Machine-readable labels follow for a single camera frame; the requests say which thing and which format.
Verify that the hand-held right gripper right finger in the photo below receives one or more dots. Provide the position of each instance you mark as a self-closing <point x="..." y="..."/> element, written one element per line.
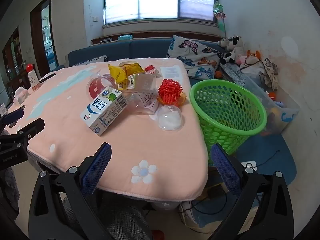
<point x="226" y="170"/>

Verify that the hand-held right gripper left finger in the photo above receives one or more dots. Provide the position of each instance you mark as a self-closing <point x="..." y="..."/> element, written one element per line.
<point x="97" y="167"/>

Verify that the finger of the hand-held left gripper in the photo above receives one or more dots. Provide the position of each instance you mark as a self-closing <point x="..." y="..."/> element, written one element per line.
<point x="15" y="115"/>
<point x="31" y="128"/>

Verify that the green plastic basket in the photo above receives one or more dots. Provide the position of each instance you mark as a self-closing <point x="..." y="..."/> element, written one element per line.
<point x="212" y="130"/>

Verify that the white milk carton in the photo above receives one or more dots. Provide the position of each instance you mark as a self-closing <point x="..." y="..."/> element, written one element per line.
<point x="105" y="112"/>

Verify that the clear dome lid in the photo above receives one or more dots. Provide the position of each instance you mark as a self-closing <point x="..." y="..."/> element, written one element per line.
<point x="171" y="118"/>

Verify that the clear plastic container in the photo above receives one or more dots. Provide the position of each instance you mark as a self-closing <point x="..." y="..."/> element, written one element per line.
<point x="143" y="102"/>

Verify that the yellow snack packet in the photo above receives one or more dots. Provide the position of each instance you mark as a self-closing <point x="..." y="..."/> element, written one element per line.
<point x="117" y="73"/>

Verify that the red foam net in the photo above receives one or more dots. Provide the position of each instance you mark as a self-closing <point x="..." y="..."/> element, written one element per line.
<point x="170" y="91"/>

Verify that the clear plastic bottle yellow label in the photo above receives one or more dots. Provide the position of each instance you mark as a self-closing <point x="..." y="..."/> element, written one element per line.
<point x="145" y="81"/>

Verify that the orange yellow wrapper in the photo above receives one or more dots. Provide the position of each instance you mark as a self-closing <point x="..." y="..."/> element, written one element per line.
<point x="134" y="68"/>

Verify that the beige paper cup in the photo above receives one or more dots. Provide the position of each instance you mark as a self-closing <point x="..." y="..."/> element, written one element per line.
<point x="127" y="63"/>

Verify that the red white candy wrapper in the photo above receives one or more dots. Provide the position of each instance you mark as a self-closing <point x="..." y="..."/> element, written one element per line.
<point x="150" y="68"/>

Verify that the person's left forearm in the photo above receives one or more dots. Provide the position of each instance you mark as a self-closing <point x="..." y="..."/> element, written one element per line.
<point x="10" y="187"/>

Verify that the white tissue container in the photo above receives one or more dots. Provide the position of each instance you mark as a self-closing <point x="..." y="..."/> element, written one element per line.
<point x="20" y="95"/>

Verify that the white power strip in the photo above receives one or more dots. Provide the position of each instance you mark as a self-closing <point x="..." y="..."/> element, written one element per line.
<point x="250" y="164"/>

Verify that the pink printed blanket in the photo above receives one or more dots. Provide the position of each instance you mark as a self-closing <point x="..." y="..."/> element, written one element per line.
<point x="75" y="142"/>

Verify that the white bottle red cap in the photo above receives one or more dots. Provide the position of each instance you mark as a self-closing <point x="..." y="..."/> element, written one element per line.
<point x="32" y="80"/>

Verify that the blue floor mat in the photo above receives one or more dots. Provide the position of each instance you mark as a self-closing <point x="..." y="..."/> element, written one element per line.
<point x="272" y="155"/>

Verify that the dark wooden cabinet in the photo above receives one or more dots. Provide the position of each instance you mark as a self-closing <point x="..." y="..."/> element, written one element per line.
<point x="12" y="62"/>

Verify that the person's grey pants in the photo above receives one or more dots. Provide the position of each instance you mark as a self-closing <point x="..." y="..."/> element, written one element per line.
<point x="125" y="222"/>

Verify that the clear storage box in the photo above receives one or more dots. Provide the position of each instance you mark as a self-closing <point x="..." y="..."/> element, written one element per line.
<point x="282" y="115"/>

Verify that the small orange toy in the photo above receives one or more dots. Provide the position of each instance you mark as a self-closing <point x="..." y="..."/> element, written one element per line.
<point x="271" y="95"/>

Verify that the small orange ball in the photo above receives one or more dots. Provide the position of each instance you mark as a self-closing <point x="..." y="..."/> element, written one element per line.
<point x="218" y="74"/>

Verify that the grey patterned board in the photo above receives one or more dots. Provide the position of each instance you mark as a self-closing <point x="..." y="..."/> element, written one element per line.
<point x="232" y="73"/>

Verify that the beige cloth heap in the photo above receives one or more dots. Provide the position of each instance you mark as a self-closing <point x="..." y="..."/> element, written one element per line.
<point x="270" y="72"/>

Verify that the pink plush toy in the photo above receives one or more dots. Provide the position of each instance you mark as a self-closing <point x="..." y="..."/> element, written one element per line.
<point x="241" y="59"/>

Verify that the small black white box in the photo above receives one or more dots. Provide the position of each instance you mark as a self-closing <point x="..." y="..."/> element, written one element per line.
<point x="106" y="40"/>

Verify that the orange fox plush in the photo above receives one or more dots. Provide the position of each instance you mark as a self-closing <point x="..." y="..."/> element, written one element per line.
<point x="253" y="55"/>

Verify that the pile of plush toys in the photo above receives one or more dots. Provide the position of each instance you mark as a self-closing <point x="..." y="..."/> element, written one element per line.
<point x="235" y="47"/>

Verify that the blue sofa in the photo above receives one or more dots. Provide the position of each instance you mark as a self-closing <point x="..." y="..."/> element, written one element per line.
<point x="145" y="48"/>

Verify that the grey plush toy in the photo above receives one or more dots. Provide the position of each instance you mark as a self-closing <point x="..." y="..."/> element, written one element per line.
<point x="222" y="42"/>

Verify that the large butterfly print pillow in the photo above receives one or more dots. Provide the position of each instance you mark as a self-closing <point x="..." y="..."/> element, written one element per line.
<point x="187" y="46"/>

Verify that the teal tissue pack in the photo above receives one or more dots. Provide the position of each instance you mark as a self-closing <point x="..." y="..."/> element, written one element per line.
<point x="125" y="37"/>

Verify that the wooden ledge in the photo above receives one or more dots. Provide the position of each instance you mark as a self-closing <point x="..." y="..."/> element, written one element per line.
<point x="155" y="34"/>

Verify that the colourful pinwheel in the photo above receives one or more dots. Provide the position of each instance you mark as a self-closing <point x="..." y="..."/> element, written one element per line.
<point x="217" y="8"/>

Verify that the window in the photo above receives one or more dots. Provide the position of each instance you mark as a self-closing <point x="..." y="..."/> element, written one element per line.
<point x="140" y="0"/>

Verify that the brown door frame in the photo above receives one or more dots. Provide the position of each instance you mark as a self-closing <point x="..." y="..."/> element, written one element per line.
<point x="35" y="30"/>

